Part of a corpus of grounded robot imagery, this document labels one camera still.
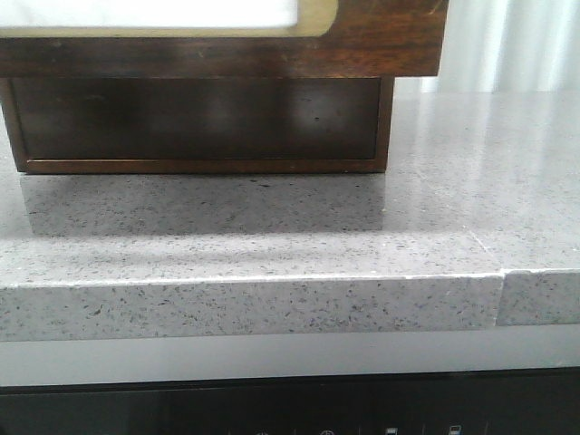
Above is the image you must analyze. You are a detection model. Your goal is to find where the black appliance control panel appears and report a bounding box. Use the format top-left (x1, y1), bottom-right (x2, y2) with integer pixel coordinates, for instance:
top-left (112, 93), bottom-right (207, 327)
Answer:
top-left (1, 368), bottom-right (579, 434)

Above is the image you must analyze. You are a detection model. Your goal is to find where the wooden drawer with label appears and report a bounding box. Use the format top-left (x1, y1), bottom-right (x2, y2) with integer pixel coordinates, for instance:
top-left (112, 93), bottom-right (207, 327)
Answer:
top-left (1, 1), bottom-right (449, 79)

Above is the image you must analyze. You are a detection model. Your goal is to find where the dark wooden drawer cabinet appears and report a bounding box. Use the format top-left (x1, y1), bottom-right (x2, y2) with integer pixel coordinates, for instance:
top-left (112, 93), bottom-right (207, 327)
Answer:
top-left (0, 75), bottom-right (395, 175)

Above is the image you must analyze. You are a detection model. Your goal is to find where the lower wooden drawer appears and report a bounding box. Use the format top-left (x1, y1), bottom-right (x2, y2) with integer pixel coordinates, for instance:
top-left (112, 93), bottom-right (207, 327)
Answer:
top-left (12, 78), bottom-right (379, 160)

